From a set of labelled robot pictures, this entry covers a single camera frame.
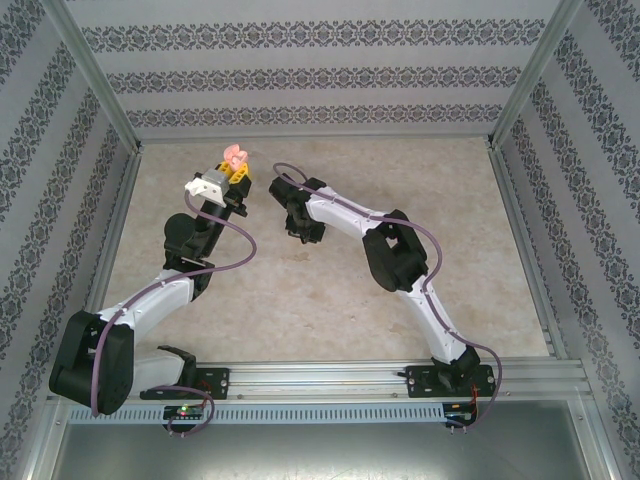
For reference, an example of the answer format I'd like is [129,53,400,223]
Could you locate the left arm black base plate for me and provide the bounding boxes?
[139,367,231,401]

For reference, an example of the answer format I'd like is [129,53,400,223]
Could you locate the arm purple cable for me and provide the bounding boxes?
[272,160,502,432]
[92,192,259,439]

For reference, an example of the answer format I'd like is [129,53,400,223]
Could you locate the aluminium frame post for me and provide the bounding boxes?
[39,0,144,154]
[485,0,586,151]

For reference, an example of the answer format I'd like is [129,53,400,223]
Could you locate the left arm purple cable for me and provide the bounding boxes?
[92,192,259,439]

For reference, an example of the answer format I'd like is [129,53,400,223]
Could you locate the left aluminium side rail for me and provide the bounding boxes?
[67,144,146,366]

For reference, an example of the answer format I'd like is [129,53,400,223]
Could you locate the right aluminium side rail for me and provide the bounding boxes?
[487,144,569,361]

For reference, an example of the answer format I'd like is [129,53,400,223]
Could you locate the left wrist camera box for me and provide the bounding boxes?
[183,167,232,210]

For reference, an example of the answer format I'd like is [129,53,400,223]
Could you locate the aluminium side rail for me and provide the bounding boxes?
[487,144,569,361]
[67,144,146,366]

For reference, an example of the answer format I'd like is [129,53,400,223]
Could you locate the right aluminium frame post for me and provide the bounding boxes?
[485,0,586,151]

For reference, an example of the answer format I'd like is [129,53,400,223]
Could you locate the grey metal sheet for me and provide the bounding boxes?
[24,399,616,480]

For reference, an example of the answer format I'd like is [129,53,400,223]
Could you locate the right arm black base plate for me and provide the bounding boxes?
[405,364,499,399]

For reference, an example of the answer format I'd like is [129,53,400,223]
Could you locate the left aluminium frame post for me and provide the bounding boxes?
[39,0,144,154]

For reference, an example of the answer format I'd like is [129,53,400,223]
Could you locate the aluminium mounting rail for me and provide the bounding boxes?
[47,362,586,401]

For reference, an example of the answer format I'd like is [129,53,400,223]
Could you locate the pink round charging case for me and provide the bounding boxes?
[223,143,250,167]

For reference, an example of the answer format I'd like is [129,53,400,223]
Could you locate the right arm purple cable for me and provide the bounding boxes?
[272,160,502,432]

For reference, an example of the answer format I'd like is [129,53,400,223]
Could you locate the slotted grey cable duct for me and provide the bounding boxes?
[119,403,446,424]

